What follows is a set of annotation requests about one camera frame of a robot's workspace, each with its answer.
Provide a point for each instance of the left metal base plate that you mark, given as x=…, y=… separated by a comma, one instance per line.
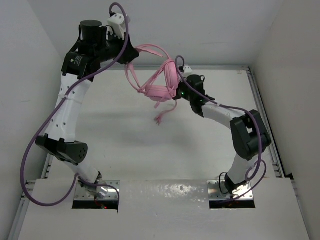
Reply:
x=107, y=192

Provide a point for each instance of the metal base plate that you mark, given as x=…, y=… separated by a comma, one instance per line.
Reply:
x=107, y=192
x=218, y=192

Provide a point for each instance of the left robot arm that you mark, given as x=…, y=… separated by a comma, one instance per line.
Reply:
x=59, y=139

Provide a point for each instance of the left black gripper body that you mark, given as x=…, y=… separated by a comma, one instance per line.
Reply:
x=106, y=50

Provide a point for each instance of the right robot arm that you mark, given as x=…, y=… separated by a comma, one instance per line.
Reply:
x=249, y=134

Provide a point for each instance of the pink headphones with cable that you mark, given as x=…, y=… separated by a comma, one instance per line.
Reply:
x=156, y=93

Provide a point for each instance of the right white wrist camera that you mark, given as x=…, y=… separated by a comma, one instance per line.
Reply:
x=186, y=70

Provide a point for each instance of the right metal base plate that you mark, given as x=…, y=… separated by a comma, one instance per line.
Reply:
x=218, y=192

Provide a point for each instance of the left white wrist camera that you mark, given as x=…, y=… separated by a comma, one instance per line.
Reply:
x=118, y=22

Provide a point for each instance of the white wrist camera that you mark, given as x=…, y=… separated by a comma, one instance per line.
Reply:
x=186, y=70
x=118, y=22

